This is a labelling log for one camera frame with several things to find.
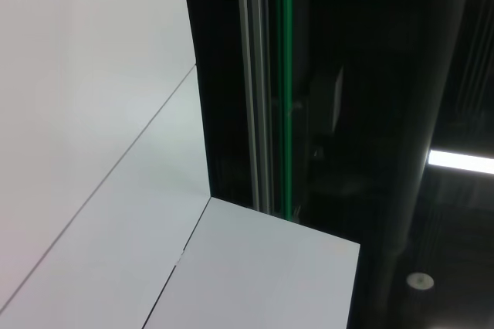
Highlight grey metal rail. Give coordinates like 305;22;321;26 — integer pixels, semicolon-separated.
235;0;272;215

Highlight black ceiling duct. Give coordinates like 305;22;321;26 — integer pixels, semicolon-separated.
368;0;479;280

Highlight round ceiling fixture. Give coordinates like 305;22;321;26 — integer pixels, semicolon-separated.
405;271;435;291

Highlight green light strip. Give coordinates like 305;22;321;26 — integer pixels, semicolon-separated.
275;0;297;222

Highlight fluorescent ceiling light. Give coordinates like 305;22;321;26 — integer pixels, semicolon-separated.
426;148;494;175

